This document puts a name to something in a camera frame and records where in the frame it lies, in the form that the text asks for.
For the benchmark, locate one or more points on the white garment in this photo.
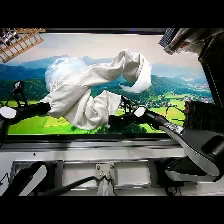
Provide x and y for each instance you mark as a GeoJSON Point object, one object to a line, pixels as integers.
{"type": "Point", "coordinates": [76, 100]}

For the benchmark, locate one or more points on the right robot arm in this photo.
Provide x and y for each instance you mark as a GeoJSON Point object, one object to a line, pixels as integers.
{"type": "Point", "coordinates": [200, 146]}

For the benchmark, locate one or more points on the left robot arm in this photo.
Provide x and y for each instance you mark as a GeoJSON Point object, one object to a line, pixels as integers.
{"type": "Point", "coordinates": [28, 111]}

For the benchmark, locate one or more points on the heap of clothes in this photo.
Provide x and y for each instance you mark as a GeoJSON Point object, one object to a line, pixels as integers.
{"type": "Point", "coordinates": [176, 40]}

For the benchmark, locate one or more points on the brown wooden rack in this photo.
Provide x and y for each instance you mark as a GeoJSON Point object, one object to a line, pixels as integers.
{"type": "Point", "coordinates": [23, 43]}

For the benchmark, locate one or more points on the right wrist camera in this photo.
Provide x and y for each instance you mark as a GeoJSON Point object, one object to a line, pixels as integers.
{"type": "Point", "coordinates": [126, 102]}

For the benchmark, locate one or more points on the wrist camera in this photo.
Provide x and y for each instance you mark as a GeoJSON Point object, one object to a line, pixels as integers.
{"type": "Point", "coordinates": [126, 102]}
{"type": "Point", "coordinates": [17, 86]}

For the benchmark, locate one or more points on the silver frame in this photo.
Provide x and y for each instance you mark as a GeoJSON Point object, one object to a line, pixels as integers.
{"type": "Point", "coordinates": [100, 153]}

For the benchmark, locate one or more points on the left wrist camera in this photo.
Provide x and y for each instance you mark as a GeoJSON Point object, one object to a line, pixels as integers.
{"type": "Point", "coordinates": [17, 86]}

